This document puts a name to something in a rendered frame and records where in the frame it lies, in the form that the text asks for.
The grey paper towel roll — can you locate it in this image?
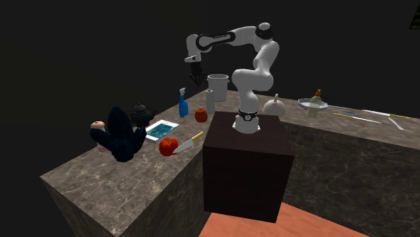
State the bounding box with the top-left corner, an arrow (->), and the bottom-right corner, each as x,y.
205,88 -> 216,115

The white frying pan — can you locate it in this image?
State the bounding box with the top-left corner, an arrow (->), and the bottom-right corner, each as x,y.
297,98 -> 350,112

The red bell pepper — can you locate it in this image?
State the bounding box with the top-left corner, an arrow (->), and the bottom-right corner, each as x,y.
158,137 -> 179,157

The white and yellow long utensil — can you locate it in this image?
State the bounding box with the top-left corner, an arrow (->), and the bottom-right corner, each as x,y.
333,112 -> 382,125

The white utensil yellow handle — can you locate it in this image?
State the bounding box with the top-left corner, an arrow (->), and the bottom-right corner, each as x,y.
361,109 -> 412,120

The green soap bottle orange pump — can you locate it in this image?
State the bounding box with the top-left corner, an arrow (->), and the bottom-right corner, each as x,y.
307,88 -> 324,119

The red round tomato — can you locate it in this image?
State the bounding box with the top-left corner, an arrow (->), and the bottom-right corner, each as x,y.
194,108 -> 209,124

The blue tablet with white frame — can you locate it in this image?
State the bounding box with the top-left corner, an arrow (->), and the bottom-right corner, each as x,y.
144,119 -> 180,142

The black teapot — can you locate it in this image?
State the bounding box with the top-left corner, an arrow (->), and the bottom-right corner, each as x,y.
126,102 -> 158,128

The blue spray bottle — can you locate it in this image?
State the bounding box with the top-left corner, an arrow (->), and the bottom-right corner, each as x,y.
178,87 -> 190,119

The white spatula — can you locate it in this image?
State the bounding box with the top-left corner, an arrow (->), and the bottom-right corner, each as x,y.
388,116 -> 406,131

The pale round-topped object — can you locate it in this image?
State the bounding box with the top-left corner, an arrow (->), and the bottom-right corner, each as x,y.
90,121 -> 106,153

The dark robot stand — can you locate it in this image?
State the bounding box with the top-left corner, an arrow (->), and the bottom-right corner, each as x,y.
202,110 -> 295,224

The grey stock pot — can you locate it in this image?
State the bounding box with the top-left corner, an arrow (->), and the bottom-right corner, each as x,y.
206,73 -> 230,102

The yellow-handled kitchen knife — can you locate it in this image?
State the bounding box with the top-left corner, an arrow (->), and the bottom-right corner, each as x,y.
172,131 -> 205,154

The dark blue figure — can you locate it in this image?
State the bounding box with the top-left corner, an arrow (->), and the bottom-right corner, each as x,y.
89,105 -> 147,163

